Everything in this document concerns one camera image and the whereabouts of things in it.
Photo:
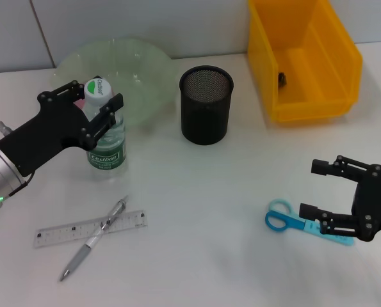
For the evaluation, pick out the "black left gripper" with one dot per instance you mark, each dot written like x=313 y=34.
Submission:
x=49 y=134

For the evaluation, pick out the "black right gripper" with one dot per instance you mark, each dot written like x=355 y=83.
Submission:
x=376 y=204

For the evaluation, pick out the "clear plastic water bottle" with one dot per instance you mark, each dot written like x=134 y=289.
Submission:
x=108 y=156

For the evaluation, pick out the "green plastic wrapper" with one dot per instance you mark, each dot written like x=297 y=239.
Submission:
x=282 y=79

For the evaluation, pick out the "green glass fruit plate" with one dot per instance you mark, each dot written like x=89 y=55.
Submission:
x=145 y=70

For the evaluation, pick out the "blue scissors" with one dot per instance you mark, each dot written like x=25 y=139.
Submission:
x=275 y=220

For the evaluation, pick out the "black mesh pen holder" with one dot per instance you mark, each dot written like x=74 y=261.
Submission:
x=206 y=108

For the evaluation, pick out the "clear plastic ruler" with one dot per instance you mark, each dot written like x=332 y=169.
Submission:
x=65 y=233

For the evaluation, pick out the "grey mechanical pen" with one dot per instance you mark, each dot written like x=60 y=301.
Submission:
x=81 y=256

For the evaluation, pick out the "yellow plastic bin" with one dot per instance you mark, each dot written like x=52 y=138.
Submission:
x=267 y=64

